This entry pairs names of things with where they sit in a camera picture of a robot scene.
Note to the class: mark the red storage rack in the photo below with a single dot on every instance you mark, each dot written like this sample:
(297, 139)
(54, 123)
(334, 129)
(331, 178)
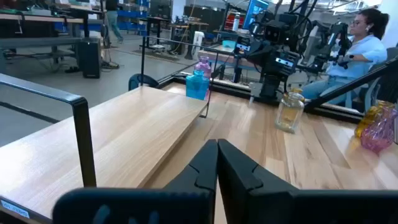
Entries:
(228, 21)

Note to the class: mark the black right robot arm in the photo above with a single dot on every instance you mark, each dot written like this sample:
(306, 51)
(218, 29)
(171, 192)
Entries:
(275, 88)

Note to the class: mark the person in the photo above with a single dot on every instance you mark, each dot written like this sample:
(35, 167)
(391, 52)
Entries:
(363, 53)
(113, 18)

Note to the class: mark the wooden shelf with black rails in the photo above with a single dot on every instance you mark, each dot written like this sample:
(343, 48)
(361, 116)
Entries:
(124, 133)

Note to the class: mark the wooden background table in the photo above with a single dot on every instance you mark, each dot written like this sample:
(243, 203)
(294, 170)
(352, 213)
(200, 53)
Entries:
(189, 23)
(217, 56)

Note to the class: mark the yellow tall ribbed glass vase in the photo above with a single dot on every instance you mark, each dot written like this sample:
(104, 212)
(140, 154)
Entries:
(368, 119)

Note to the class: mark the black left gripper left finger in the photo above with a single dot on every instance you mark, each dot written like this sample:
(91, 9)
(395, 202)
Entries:
(192, 202)

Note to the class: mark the pink tall ribbed glass vase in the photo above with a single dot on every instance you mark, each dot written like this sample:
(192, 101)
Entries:
(203, 66)

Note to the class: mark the pink diamond-textured glass vase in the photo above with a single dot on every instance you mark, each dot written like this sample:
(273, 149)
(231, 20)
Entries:
(377, 133)

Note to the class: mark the grey office chair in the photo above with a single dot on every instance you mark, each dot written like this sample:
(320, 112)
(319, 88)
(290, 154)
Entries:
(371, 93)

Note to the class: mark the black chair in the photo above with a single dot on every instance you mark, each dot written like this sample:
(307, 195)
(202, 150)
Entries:
(140, 81)

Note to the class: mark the white label sticker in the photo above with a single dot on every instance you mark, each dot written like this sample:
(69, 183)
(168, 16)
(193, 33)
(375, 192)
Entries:
(14, 209)

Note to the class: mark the teal plastic bin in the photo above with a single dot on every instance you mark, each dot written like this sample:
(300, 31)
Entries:
(229, 44)

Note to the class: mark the blue storage shelving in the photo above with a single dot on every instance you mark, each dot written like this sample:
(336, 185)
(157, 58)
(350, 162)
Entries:
(130, 14)

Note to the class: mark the white floor appliance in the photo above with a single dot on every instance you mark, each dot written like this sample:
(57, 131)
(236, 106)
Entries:
(198, 40)

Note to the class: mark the black computer tower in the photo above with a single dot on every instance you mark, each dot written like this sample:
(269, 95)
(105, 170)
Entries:
(89, 57)

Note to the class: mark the blue-lit background monitor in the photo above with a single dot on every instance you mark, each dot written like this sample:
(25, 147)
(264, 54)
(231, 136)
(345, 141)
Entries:
(255, 12)

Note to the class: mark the black background table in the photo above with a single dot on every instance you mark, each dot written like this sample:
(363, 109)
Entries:
(155, 19)

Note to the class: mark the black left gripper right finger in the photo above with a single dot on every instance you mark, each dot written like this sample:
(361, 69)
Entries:
(248, 202)

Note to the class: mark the clear large ribbed glass jar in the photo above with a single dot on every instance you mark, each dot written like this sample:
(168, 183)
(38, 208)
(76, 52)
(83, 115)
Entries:
(287, 115)

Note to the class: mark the white bottle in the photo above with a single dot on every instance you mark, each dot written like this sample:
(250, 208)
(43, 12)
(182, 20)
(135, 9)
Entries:
(236, 23)

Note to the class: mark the long wooden workbench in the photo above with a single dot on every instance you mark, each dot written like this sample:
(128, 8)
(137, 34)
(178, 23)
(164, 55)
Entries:
(46, 19)

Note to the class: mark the black background robot arm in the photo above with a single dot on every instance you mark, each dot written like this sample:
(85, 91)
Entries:
(340, 34)
(242, 40)

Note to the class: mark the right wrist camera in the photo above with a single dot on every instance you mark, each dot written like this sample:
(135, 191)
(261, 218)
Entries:
(284, 62)

